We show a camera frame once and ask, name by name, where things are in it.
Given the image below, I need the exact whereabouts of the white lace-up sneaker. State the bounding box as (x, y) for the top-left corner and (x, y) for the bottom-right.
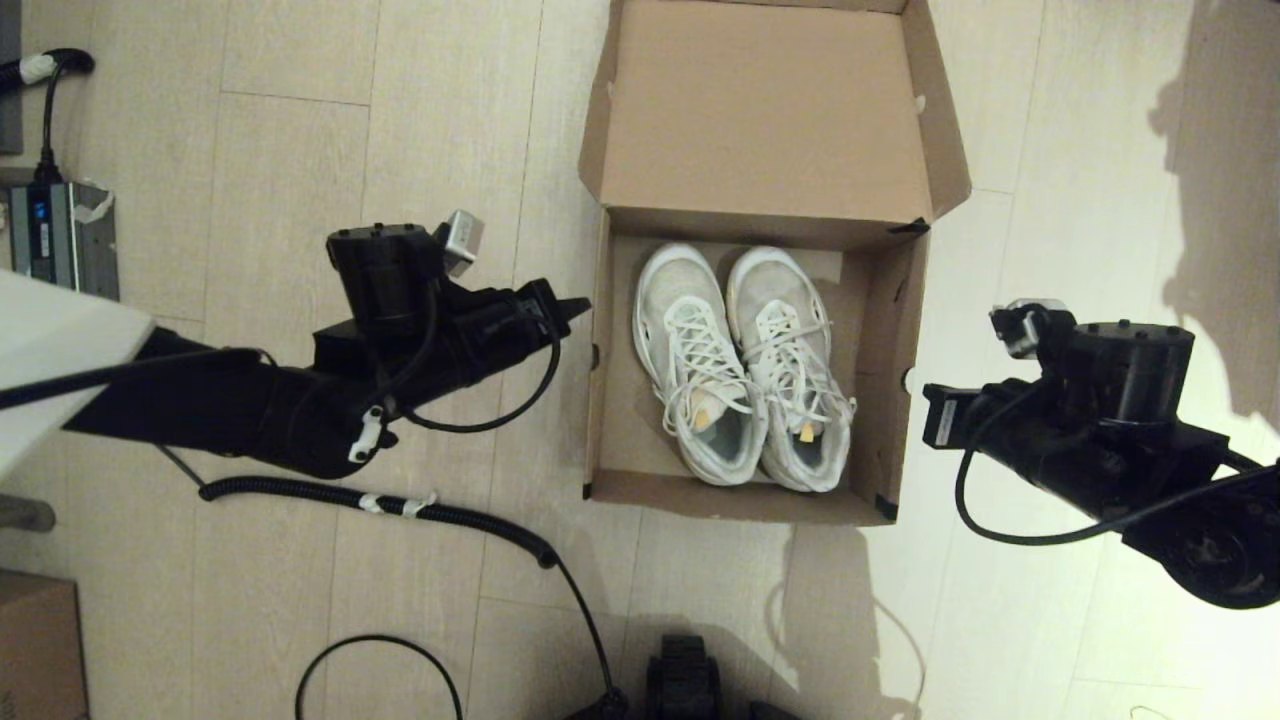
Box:
(727, 246), (858, 493)
(632, 243), (769, 486)

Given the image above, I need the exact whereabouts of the brown cardboard shoe box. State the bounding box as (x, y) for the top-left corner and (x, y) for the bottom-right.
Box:
(578, 0), (973, 527)

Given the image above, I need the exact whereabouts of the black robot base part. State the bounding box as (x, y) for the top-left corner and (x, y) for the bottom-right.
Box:
(645, 633), (723, 720)

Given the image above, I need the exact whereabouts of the grey power supply unit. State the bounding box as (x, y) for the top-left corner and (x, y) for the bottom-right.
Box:
(8, 182), (121, 301)

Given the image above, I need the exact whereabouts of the grey furniture foot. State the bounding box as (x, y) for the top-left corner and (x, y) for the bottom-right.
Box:
(0, 495), (56, 533)

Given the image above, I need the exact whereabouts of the dark grey furniture panel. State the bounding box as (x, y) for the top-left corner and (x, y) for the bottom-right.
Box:
(0, 0), (23, 156)

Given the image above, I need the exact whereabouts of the small brown cardboard carton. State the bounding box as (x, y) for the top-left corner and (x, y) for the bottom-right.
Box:
(0, 570), (91, 720)

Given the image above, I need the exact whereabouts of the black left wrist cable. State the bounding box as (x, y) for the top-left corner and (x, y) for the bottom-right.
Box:
(395, 290), (563, 434)

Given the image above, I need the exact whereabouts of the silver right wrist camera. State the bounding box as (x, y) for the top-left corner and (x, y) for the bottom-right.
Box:
(990, 298), (1071, 359)

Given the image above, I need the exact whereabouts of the black corrugated cable conduit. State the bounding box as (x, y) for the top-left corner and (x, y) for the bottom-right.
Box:
(160, 445), (629, 719)

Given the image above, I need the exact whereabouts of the thin black cable loop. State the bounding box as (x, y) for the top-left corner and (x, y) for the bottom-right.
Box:
(296, 635), (466, 720)

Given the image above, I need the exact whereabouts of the black taped plug cable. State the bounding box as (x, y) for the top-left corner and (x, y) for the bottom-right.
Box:
(0, 48), (96, 185)

